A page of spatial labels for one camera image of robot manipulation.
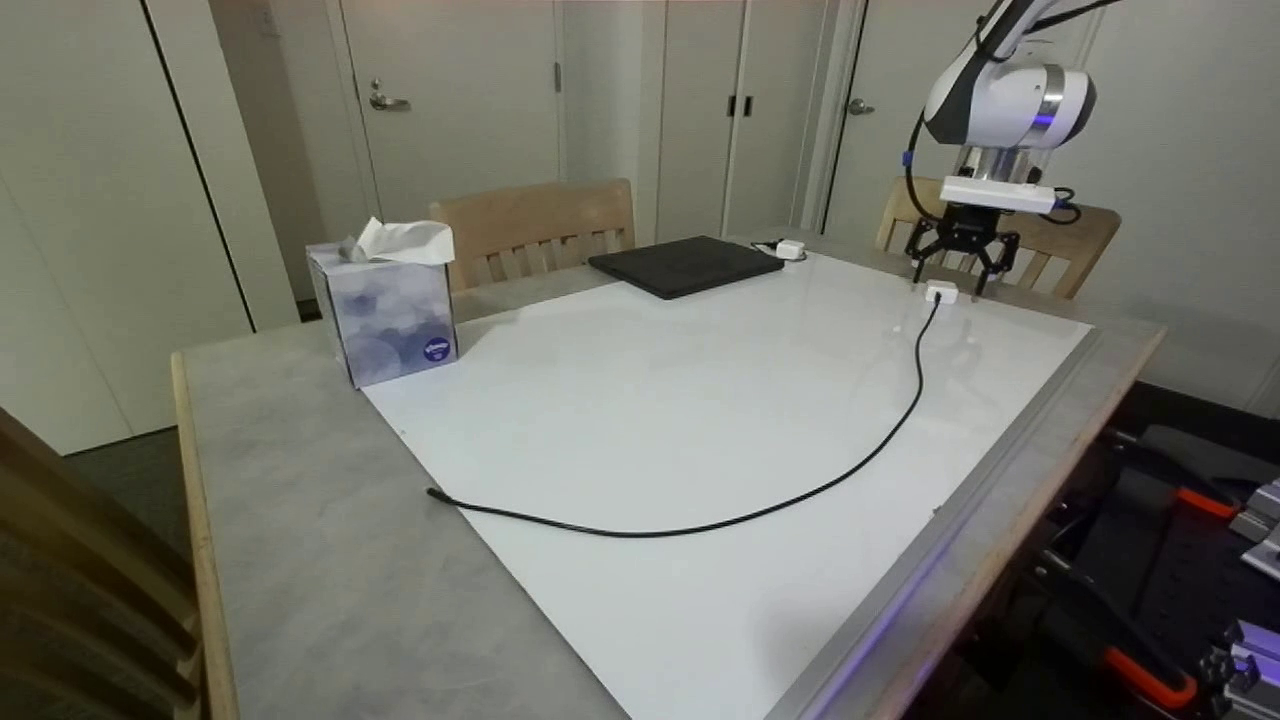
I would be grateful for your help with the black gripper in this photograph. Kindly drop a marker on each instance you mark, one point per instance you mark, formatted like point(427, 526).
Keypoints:
point(970, 229)

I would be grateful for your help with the white cabinet door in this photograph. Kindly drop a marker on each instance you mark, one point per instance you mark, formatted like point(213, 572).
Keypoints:
point(784, 123)
point(693, 123)

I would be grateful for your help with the blue patterned tissue box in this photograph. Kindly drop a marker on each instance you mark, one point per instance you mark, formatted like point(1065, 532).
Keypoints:
point(392, 321)

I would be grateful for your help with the white tissue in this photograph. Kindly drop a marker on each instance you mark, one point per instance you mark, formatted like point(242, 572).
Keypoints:
point(407, 240)

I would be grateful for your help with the white whiteboard sheet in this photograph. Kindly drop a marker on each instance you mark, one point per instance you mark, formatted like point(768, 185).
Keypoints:
point(693, 402)

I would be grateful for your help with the wooden slat-back chair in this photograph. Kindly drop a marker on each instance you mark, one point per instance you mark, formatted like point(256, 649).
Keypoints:
point(82, 603)
point(532, 215)
point(1087, 232)

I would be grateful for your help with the black closed laptop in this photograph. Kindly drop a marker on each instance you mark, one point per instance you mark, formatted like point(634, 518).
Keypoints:
point(687, 264)

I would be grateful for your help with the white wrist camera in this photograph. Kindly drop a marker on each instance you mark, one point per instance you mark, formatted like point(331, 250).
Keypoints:
point(1002, 196)

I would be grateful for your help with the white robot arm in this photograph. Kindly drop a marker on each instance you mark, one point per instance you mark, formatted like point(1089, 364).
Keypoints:
point(1005, 104)

